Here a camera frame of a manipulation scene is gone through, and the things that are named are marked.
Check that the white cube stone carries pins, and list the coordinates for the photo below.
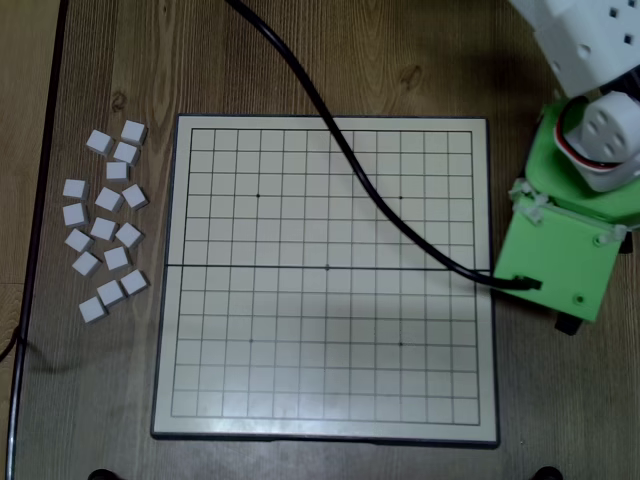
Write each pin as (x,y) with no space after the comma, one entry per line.
(110,292)
(79,240)
(134,282)
(117,171)
(87,263)
(129,235)
(117,258)
(103,228)
(135,196)
(75,189)
(93,309)
(76,214)
(126,153)
(133,132)
(99,142)
(109,199)

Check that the white zip tie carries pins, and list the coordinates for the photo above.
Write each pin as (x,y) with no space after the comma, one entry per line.
(612,236)
(532,204)

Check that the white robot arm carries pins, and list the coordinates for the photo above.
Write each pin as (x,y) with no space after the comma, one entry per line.
(580,35)

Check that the white gridded go board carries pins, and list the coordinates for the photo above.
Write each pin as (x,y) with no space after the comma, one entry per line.
(325,325)

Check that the black stand foot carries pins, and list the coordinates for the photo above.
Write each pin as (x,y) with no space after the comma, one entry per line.
(102,475)
(547,473)

